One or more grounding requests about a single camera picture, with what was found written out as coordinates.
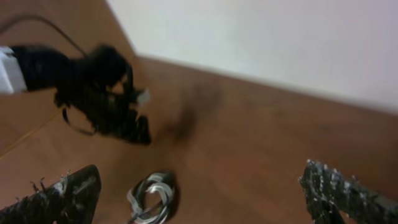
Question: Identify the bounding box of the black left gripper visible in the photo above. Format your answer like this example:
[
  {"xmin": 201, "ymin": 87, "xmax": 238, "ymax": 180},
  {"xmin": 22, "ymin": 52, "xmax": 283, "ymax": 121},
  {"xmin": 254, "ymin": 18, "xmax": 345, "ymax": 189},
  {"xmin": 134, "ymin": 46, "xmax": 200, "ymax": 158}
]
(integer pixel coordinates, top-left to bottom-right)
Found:
[{"xmin": 54, "ymin": 45, "xmax": 152, "ymax": 145}]

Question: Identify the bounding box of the black USB cable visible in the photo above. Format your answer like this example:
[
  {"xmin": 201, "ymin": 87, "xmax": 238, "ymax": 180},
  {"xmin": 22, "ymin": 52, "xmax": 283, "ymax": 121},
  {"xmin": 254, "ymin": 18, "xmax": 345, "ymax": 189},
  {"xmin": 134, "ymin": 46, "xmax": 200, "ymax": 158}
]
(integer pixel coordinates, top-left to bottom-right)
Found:
[{"xmin": 127, "ymin": 170, "xmax": 180, "ymax": 224}]

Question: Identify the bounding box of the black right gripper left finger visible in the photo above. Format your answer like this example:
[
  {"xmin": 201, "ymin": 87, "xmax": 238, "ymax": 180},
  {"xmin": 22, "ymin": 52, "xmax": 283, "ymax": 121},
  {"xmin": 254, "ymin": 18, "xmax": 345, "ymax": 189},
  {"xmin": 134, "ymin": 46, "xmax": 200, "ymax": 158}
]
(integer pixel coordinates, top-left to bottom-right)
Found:
[{"xmin": 1, "ymin": 164, "xmax": 101, "ymax": 224}]

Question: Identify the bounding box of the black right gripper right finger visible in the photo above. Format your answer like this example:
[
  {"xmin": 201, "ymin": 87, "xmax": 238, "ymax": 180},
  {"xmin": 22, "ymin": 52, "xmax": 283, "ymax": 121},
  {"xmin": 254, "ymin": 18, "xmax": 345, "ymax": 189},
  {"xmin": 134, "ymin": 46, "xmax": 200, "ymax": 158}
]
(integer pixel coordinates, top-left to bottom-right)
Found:
[{"xmin": 298, "ymin": 159, "xmax": 397, "ymax": 224}]

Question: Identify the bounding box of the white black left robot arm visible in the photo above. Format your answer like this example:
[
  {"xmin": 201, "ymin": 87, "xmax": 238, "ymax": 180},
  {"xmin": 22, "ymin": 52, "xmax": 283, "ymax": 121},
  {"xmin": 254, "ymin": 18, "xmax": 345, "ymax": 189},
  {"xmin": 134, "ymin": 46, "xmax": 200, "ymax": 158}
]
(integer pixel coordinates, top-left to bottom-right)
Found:
[{"xmin": 11, "ymin": 45, "xmax": 152, "ymax": 145}]

